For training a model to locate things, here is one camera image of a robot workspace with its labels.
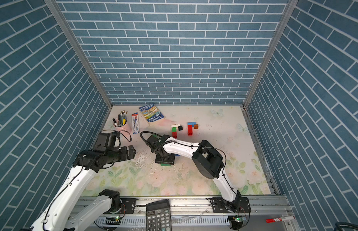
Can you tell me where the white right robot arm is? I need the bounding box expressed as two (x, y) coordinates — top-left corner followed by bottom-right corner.
(140, 131), (251, 214)

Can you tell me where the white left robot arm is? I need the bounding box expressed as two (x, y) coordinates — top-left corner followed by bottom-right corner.
(28, 131), (137, 231)

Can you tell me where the pink metal pencil bucket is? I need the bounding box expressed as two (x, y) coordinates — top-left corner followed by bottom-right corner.
(113, 118), (132, 133)

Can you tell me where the bundle of pencils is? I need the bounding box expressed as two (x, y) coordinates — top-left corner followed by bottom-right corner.
(118, 110), (127, 127)

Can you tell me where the HB pencil box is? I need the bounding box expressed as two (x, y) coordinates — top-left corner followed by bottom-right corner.
(131, 113), (140, 134)

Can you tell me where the blue Treehouse paperback book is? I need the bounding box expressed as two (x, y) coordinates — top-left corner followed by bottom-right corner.
(139, 104), (165, 123)

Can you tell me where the black calculator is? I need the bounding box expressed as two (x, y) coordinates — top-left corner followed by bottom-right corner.
(146, 200), (172, 231)

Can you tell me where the red white marker pen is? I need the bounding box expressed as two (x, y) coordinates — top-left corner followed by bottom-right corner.
(266, 216), (295, 223)

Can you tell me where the aluminium corner post left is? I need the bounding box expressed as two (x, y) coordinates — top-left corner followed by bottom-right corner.
(44, 0), (113, 109)

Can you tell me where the aluminium corner post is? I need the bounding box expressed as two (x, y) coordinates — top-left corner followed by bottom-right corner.
(44, 0), (113, 109)
(243, 0), (298, 109)

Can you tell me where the aluminium corner post right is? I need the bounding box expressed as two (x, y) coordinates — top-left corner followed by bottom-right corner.
(243, 0), (298, 109)

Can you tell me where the black cable bottom right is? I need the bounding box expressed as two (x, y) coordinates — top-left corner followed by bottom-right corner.
(334, 221), (358, 231)

